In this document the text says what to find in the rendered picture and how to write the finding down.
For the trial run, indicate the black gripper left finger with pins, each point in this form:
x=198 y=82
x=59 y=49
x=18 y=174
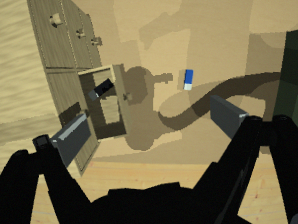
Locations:
x=19 y=178

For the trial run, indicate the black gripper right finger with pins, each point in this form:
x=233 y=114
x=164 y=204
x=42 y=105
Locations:
x=208 y=201

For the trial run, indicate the blue and white eraser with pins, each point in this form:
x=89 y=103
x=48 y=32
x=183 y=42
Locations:
x=188 y=79

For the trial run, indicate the dark brown wooden chest of drawers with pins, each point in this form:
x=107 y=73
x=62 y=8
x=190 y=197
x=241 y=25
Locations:
x=28 y=107

